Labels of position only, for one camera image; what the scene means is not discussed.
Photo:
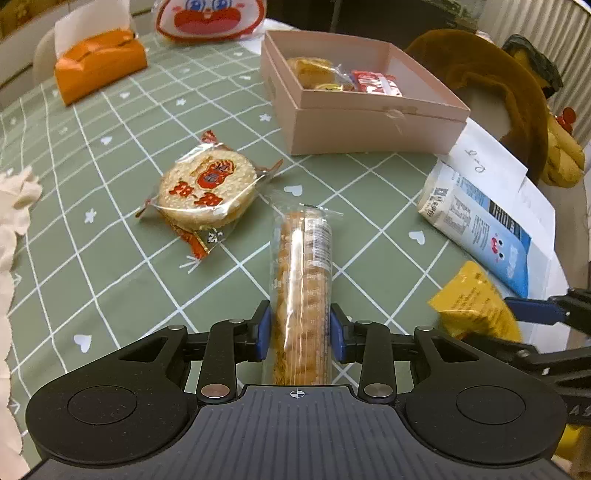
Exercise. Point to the yellow snack packet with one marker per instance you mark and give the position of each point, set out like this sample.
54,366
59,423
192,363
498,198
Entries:
471,295

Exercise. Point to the round rice cracker packet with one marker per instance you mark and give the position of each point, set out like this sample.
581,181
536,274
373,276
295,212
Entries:
207,184

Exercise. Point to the white tissue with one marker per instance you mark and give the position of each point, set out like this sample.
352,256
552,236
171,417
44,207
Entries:
92,23

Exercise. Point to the white paper note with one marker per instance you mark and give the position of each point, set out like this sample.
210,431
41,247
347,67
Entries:
485,157

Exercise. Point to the green checked tablecloth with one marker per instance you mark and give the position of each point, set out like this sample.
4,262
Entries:
92,184

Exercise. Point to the beige chair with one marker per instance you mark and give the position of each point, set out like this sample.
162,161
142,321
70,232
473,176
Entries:
45,55

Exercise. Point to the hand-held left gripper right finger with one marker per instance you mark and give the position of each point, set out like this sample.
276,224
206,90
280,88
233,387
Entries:
336,332

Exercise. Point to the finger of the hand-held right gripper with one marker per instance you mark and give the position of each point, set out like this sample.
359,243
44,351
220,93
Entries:
535,310
549,364

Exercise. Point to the brown plush toy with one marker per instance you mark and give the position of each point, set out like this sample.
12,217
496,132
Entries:
508,101

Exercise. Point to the blue snack packet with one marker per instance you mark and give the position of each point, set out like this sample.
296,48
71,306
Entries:
480,221

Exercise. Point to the beige striped curtain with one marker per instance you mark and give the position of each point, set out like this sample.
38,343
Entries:
540,23

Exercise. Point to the pink cardboard box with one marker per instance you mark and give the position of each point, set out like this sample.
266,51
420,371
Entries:
369,129

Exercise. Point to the white lace cloth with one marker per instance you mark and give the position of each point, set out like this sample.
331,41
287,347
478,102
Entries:
9,277

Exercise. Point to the long cracker tube packet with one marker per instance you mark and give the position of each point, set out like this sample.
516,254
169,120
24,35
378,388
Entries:
300,295

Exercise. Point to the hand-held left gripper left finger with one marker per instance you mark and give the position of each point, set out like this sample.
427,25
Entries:
264,330

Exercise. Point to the black cabinet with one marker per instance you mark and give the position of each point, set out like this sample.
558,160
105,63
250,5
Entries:
369,16

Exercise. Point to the small yellow cake packet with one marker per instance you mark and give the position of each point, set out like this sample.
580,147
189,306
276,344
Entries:
309,69

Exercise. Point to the rabbit face snack bag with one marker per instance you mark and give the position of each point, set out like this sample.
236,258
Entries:
207,21

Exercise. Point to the white paper sheet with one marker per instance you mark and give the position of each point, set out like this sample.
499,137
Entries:
540,221

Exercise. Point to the orange tissue box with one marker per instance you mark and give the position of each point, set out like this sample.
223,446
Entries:
97,64

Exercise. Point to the red snack packet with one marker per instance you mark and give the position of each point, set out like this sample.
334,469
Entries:
374,83

